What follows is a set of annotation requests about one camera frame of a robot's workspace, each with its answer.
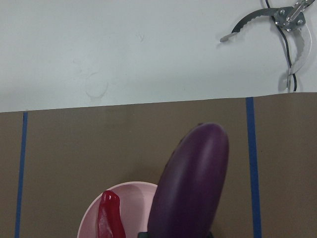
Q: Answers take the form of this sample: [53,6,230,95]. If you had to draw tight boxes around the pink plate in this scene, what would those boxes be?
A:
[77,181,157,238]

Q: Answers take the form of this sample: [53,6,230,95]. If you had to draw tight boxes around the grey metal tool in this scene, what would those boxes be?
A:
[220,0,314,92]

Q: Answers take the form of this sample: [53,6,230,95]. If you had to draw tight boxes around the thin black table cable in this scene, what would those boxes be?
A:
[264,0,298,93]

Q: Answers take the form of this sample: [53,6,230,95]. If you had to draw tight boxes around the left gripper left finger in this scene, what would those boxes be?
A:
[138,232,149,238]

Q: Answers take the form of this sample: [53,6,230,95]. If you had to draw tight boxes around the red chili pepper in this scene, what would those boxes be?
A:
[97,190,126,238]

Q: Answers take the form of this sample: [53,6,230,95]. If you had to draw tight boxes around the purple eggplant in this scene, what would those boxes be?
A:
[147,123,229,238]

